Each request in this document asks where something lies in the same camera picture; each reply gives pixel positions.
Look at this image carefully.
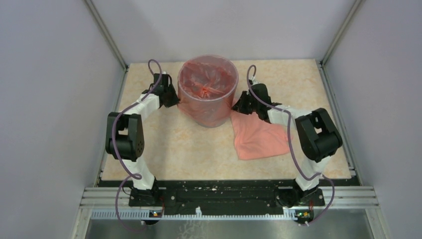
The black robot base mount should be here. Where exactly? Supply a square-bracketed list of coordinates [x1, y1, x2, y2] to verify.
[99, 180, 357, 216]

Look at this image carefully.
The flat pink trash bag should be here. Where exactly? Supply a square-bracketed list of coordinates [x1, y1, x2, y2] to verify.
[230, 111, 290, 160]

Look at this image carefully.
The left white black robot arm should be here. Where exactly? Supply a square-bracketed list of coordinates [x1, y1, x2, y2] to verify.
[105, 72, 179, 206]

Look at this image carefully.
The grey plastic trash bin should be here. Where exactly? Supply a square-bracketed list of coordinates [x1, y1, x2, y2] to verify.
[194, 118, 228, 128]

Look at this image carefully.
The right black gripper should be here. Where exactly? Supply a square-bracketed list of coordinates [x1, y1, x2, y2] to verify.
[231, 91, 259, 116]

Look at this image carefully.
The white toothed cable rail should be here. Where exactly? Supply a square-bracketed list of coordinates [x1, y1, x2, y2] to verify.
[91, 207, 312, 221]

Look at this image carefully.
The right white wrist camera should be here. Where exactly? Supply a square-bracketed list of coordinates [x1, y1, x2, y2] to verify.
[248, 76, 260, 85]

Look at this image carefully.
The translucent red trash bag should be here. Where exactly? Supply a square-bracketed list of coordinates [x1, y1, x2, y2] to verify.
[177, 55, 239, 120]

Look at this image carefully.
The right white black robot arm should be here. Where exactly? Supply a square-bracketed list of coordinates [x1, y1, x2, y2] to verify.
[233, 80, 343, 205]

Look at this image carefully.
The aluminium frame rail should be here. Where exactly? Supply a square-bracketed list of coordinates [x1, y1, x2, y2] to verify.
[79, 186, 380, 209]

